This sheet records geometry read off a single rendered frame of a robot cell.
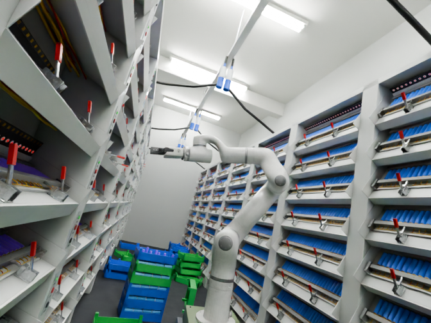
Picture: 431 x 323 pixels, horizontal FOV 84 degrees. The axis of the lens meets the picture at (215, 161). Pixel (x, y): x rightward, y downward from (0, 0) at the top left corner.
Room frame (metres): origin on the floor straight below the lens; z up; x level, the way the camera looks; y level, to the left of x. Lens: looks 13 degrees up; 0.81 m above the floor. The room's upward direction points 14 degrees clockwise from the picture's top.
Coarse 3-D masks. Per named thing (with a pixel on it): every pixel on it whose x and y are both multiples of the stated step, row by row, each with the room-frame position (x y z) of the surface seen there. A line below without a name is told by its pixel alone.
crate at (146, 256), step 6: (138, 246) 2.05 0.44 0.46; (138, 252) 1.90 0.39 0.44; (144, 252) 2.09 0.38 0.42; (162, 252) 2.15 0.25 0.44; (168, 252) 2.16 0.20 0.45; (138, 258) 1.88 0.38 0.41; (144, 258) 1.90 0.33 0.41; (150, 258) 1.92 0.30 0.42; (156, 258) 1.93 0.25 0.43; (162, 258) 1.95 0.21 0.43; (168, 258) 1.97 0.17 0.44; (174, 258) 1.98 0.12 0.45; (174, 264) 1.99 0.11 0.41
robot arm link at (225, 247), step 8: (224, 232) 1.17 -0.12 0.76; (232, 232) 1.18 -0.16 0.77; (216, 240) 1.17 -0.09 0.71; (224, 240) 1.15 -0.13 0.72; (232, 240) 1.15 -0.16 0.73; (216, 248) 1.17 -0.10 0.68; (224, 248) 1.15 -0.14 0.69; (232, 248) 1.15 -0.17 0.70; (216, 256) 1.19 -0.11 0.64; (224, 256) 1.17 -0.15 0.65; (232, 256) 1.17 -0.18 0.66; (216, 264) 1.22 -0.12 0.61; (224, 264) 1.20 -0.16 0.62; (232, 264) 1.20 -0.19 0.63; (216, 272) 1.22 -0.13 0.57; (224, 272) 1.21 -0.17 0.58; (232, 272) 1.23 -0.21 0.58; (216, 280) 1.22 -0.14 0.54; (224, 280) 1.21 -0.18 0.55; (232, 280) 1.24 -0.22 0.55
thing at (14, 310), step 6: (6, 312) 0.80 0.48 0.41; (12, 312) 0.80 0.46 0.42; (18, 312) 0.81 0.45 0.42; (24, 312) 0.81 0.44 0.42; (0, 318) 0.78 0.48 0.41; (6, 318) 0.79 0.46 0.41; (12, 318) 0.80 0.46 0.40; (18, 318) 0.81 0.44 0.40; (24, 318) 0.81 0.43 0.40; (30, 318) 0.82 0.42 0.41
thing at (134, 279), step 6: (132, 276) 1.88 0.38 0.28; (138, 276) 1.90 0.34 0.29; (144, 276) 1.91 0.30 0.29; (132, 282) 1.89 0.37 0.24; (138, 282) 1.90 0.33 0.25; (144, 282) 1.92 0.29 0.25; (150, 282) 1.93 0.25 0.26; (156, 282) 1.95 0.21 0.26; (162, 282) 1.97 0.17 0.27; (168, 282) 1.98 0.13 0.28
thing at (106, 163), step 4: (108, 144) 0.91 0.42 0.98; (104, 156) 0.95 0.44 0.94; (112, 156) 1.48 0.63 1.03; (104, 160) 1.00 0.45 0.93; (108, 160) 1.06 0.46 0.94; (116, 160) 1.49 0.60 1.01; (100, 164) 0.99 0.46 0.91; (104, 164) 1.04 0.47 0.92; (108, 164) 1.12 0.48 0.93; (112, 164) 1.19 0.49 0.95; (104, 168) 1.10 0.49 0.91; (108, 168) 1.17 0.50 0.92; (112, 168) 1.25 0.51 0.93; (116, 168) 1.35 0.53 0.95; (120, 168) 1.50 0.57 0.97; (112, 172) 1.34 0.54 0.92; (116, 172) 1.45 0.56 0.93
